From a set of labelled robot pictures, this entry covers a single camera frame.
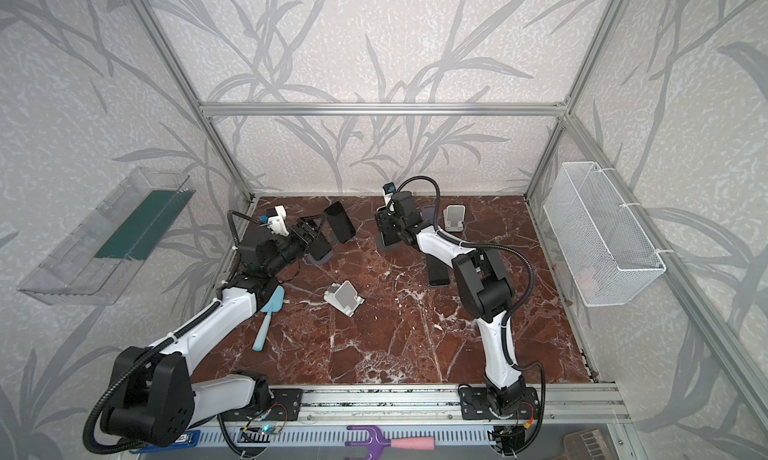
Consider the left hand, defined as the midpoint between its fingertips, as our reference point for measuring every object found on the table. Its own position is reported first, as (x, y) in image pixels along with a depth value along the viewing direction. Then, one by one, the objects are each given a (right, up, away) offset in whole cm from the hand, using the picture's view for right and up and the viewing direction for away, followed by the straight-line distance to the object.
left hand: (328, 214), depth 78 cm
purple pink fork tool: (+14, -53, -9) cm, 56 cm away
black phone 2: (+32, -19, +21) cm, 42 cm away
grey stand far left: (-7, -14, +21) cm, 27 cm away
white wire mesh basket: (+62, -9, -17) cm, 65 cm away
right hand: (+14, +5, +21) cm, 25 cm away
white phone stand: (+38, -1, +28) cm, 48 cm away
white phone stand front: (+3, -23, +7) cm, 25 cm away
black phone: (+15, -7, +20) cm, 26 cm away
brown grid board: (+62, -54, -10) cm, 83 cm away
